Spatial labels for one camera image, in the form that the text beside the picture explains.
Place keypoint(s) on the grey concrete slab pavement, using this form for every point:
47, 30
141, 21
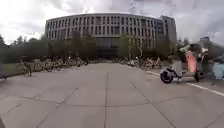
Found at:
110, 100

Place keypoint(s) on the white and red scooter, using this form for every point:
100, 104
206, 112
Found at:
181, 66

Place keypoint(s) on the large curved grey building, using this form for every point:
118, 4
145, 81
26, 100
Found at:
110, 28

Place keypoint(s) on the row of parked bicycles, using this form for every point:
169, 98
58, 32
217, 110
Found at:
53, 65

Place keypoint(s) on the row of trees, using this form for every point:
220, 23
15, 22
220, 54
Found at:
83, 46

